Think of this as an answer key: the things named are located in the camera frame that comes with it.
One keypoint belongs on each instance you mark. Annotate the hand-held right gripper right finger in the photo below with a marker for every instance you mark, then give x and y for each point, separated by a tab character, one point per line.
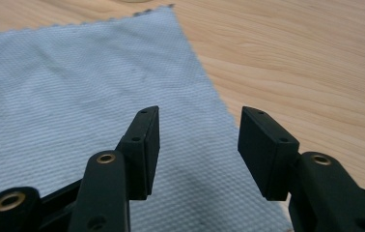
267	158

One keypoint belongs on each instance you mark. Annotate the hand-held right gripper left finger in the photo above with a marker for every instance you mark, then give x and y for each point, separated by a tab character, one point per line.
138	154

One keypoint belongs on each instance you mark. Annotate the light blue cloth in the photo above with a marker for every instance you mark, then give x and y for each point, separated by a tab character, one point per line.
84	106

